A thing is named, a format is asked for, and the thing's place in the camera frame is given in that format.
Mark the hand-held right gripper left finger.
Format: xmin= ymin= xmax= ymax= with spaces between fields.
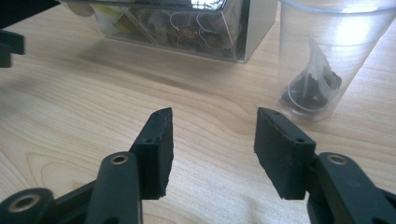
xmin=128 ymin=106 xmax=175 ymax=201

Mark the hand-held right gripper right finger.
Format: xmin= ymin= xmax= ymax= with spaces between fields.
xmin=253 ymin=106 xmax=318 ymax=201

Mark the dark single tea bag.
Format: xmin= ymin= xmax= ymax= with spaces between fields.
xmin=279 ymin=30 xmax=344 ymax=115

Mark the clear plastic cup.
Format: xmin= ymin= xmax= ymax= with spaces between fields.
xmin=276 ymin=0 xmax=396 ymax=123

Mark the clear acrylic drawer organizer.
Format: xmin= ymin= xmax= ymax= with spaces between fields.
xmin=58 ymin=0 xmax=278 ymax=64

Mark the pile of pyramid tea bags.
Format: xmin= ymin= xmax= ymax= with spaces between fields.
xmin=122 ymin=5 xmax=242 ymax=60

